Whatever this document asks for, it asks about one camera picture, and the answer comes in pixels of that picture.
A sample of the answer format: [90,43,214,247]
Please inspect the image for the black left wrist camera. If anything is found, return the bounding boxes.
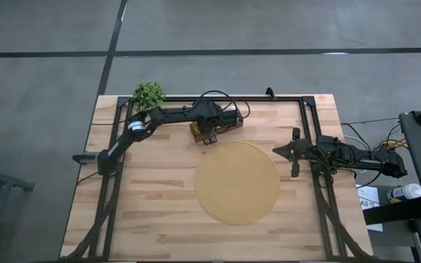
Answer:
[219,108,244,129]

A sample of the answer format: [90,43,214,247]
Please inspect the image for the brown wooden tea box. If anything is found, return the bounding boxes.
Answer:
[189,109,245,144]

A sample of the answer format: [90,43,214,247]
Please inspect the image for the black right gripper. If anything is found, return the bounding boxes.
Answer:
[272,126,313,179]

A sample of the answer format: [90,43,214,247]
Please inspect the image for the grey metal stand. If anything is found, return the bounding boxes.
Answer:
[0,145,36,263]

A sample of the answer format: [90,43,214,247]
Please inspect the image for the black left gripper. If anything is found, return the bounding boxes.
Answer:
[195,100,221,146]

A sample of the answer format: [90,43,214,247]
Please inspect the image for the round woven straw placemat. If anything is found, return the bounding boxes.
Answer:
[194,141,281,226]

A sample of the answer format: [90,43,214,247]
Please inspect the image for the white blue bottle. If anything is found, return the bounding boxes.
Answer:
[386,183,421,205]

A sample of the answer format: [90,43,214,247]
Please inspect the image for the white paper sheet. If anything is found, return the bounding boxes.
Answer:
[355,184,384,233]

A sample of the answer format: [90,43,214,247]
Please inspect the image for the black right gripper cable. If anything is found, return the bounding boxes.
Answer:
[311,144,383,189]

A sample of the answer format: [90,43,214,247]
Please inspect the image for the green plant white pot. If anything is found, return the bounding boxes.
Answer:
[132,80,166,113]

